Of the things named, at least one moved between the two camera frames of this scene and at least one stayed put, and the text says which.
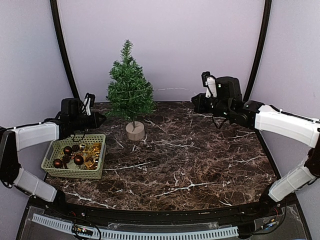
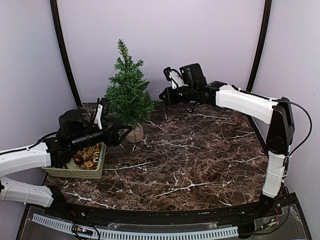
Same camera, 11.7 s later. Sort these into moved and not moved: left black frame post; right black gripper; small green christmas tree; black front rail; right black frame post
Moved: small green christmas tree; right black gripper
Not moved: black front rail; right black frame post; left black frame post
